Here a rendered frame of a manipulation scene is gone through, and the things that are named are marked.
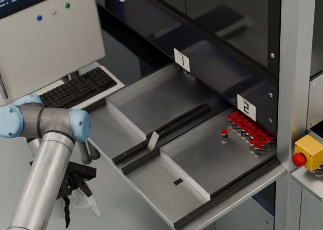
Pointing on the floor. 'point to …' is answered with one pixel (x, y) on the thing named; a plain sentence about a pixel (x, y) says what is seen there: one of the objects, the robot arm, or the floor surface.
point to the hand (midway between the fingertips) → (85, 222)
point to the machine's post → (292, 96)
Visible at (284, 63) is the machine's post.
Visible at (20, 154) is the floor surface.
